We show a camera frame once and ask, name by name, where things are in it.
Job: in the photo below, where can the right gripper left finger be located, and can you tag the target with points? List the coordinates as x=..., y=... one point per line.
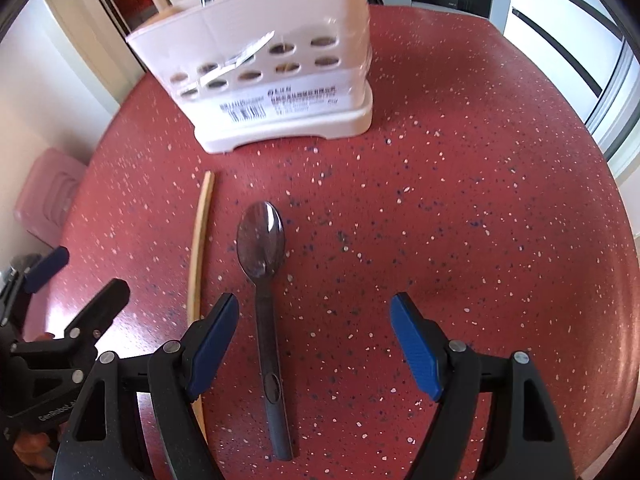
x=104, y=437

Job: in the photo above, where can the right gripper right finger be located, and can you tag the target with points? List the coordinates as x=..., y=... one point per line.
x=523, y=439

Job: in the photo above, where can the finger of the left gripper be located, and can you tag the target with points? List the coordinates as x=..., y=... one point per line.
x=36, y=270
x=93, y=320

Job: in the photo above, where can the short wooden chopstick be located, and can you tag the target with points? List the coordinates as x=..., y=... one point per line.
x=193, y=295

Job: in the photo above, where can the dark spoon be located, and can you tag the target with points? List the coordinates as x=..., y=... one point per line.
x=260, y=246

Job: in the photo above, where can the pink plastic stool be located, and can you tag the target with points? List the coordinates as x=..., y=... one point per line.
x=47, y=195

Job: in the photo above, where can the pink utensil holder caddy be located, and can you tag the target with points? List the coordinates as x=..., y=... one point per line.
x=244, y=71

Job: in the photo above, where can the white refrigerator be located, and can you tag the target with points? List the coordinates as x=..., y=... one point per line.
x=580, y=48

